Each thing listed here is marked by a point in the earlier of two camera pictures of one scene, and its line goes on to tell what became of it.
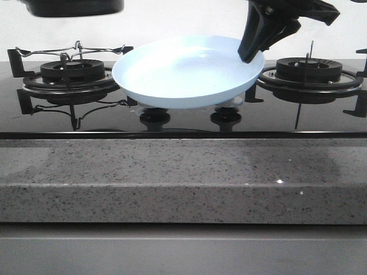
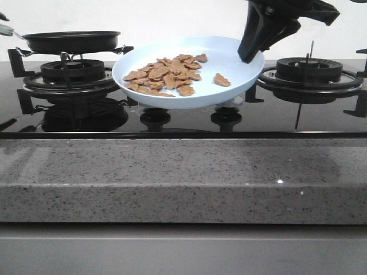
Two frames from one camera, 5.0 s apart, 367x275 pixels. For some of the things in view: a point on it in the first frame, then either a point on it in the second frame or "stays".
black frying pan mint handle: (67, 8) to (67, 42)
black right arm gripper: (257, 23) stays
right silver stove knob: (237, 101) stays
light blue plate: (185, 72) stays
